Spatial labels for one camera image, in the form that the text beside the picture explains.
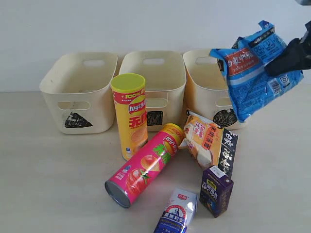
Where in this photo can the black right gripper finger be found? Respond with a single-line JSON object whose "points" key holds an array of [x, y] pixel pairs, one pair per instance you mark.
{"points": [[294, 57]]}

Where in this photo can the blue noodle packet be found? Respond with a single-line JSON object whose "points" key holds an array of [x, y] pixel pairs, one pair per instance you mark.
{"points": [[250, 87]]}

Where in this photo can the orange noodle packet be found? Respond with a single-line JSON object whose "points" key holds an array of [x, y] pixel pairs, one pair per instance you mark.
{"points": [[209, 144]]}

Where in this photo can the yellow Lays chips can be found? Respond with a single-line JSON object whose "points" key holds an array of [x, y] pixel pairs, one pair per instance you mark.
{"points": [[130, 105]]}

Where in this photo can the pink Lays chips can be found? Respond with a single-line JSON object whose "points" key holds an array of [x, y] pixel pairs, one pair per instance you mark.
{"points": [[136, 174]]}

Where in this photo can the cream bin with circle mark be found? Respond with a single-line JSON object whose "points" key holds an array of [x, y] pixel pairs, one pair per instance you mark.
{"points": [[206, 91]]}

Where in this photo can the cream bin with square mark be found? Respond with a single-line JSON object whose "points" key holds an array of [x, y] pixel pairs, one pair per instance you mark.
{"points": [[165, 81]]}

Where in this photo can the purple drink carton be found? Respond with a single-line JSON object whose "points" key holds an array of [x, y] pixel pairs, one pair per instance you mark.
{"points": [[216, 189]]}

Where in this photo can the white blue milk pouch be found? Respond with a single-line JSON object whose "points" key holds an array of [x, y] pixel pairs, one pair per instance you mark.
{"points": [[178, 213]]}

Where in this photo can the cream bin with triangle mark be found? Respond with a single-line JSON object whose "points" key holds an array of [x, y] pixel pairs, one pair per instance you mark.
{"points": [[77, 92]]}

